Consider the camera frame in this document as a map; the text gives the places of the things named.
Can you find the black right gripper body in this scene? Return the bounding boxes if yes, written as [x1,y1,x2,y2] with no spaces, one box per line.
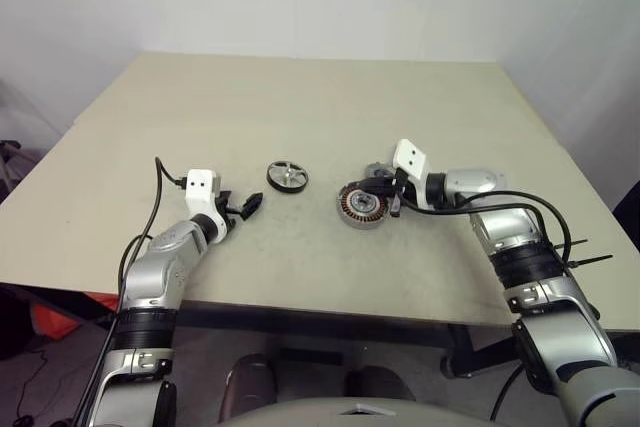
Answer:
[382,169,417,209]

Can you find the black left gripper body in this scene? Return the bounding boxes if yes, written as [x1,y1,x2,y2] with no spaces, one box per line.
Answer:
[214,189,243,229]

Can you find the grey motor lid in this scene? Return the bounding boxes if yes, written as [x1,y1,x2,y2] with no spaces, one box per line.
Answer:
[363,160,397,180]

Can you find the grey motor housing copper windings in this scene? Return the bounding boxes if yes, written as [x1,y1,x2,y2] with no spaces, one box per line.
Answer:
[333,182,390,232]

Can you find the black spoked rotor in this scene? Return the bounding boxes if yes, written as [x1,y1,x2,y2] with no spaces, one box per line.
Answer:
[265,159,310,194]

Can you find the dark rounded shape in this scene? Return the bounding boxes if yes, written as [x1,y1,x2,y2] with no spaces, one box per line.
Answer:
[222,353,278,419]

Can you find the grey robot torso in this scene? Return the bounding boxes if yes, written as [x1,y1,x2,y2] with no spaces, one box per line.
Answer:
[209,393,504,427]

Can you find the grey stand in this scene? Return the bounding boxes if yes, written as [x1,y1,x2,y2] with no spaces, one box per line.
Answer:
[0,138,24,199]

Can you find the black chair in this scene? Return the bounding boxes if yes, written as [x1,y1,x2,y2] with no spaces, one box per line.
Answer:
[611,173,640,244]

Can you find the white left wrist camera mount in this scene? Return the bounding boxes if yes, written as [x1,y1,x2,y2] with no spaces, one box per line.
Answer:
[184,168,226,243]

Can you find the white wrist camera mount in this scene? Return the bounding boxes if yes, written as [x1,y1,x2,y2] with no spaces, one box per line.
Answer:
[184,168,226,243]
[392,138,432,211]

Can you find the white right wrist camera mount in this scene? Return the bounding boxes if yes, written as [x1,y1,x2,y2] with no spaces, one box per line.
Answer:
[392,138,432,211]

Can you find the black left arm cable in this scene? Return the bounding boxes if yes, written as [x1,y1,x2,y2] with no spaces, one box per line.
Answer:
[74,156,189,427]

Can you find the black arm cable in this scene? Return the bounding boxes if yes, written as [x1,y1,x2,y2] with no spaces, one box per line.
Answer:
[397,188,574,269]
[74,156,189,427]

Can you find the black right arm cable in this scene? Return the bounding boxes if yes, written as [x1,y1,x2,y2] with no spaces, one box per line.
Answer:
[397,188,574,269]

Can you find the black table frame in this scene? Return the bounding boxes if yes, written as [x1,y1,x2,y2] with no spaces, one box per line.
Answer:
[0,282,640,379]

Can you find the thin black floor cable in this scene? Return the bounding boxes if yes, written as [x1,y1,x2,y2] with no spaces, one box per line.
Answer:
[11,345,52,427]

